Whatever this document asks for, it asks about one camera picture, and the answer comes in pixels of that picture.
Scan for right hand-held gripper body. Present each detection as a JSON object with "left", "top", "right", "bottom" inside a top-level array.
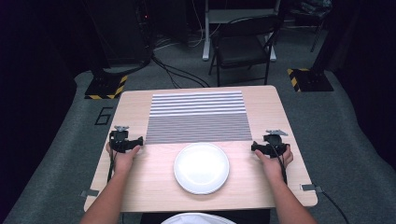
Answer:
[{"left": 262, "top": 129, "right": 290, "bottom": 159}]

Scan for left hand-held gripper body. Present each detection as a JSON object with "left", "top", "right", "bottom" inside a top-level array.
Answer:
[{"left": 108, "top": 125, "right": 130, "bottom": 154}]

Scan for white round plate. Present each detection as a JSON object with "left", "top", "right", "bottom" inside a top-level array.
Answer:
[{"left": 173, "top": 142, "right": 231, "bottom": 196}]

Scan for person's right hand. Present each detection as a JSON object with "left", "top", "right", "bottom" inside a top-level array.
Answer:
[{"left": 255, "top": 145, "right": 294, "bottom": 181}]

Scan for person's left hand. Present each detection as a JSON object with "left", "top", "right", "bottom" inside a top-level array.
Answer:
[{"left": 106, "top": 143, "right": 142, "bottom": 175}]

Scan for grey tape piece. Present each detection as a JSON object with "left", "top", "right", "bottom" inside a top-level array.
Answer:
[
  {"left": 300, "top": 183, "right": 323, "bottom": 193},
  {"left": 79, "top": 189, "right": 100, "bottom": 198}
]

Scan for black yellow striped stand base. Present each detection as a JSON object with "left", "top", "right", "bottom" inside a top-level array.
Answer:
[
  {"left": 287, "top": 67, "right": 334, "bottom": 93},
  {"left": 84, "top": 74, "right": 129, "bottom": 101}
]

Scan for striped grey white placemat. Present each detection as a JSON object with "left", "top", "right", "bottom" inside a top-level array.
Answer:
[{"left": 145, "top": 91, "right": 253, "bottom": 146}]

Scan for person's white shirt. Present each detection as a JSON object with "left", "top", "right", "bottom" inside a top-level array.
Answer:
[{"left": 160, "top": 212, "right": 237, "bottom": 224}]

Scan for black folding chair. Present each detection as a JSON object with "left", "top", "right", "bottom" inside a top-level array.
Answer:
[{"left": 207, "top": 14, "right": 283, "bottom": 88}]

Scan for dark cabinet with red light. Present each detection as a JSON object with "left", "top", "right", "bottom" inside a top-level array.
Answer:
[{"left": 101, "top": 0, "right": 154, "bottom": 67}]

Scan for dark chair with cloth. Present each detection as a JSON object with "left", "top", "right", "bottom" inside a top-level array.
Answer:
[{"left": 288, "top": 0, "right": 333, "bottom": 53}]

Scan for right hand-held gripper cable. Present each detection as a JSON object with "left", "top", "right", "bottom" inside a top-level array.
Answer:
[{"left": 273, "top": 145, "right": 289, "bottom": 185}]

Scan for hand-held gripper cable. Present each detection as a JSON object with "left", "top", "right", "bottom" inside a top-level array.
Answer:
[
  {"left": 106, "top": 148, "right": 117, "bottom": 184},
  {"left": 273, "top": 145, "right": 289, "bottom": 185}
]

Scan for left hand-held gripper cable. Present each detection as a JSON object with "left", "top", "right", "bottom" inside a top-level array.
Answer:
[{"left": 106, "top": 148, "right": 117, "bottom": 184}]

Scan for black floor cables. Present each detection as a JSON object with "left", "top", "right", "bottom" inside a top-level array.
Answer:
[{"left": 150, "top": 54, "right": 211, "bottom": 90}]

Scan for black cable at table edge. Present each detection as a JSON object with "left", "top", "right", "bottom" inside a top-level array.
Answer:
[{"left": 320, "top": 189, "right": 350, "bottom": 224}]

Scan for white desk frame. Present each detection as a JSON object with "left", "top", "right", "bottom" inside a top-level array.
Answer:
[{"left": 202, "top": 0, "right": 278, "bottom": 63}]

